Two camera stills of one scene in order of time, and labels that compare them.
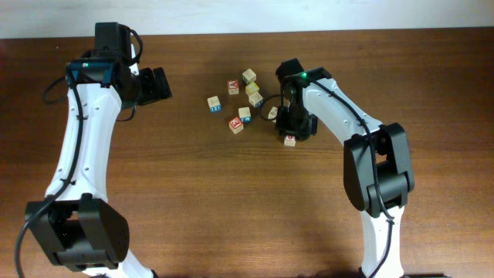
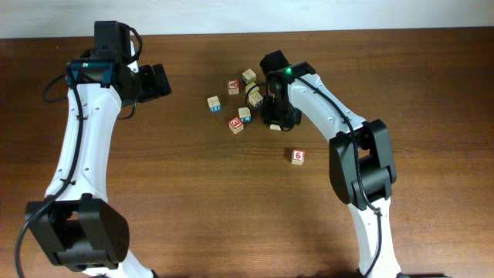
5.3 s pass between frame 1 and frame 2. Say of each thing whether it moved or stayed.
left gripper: stayed
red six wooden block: moved
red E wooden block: stayed
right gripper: moved
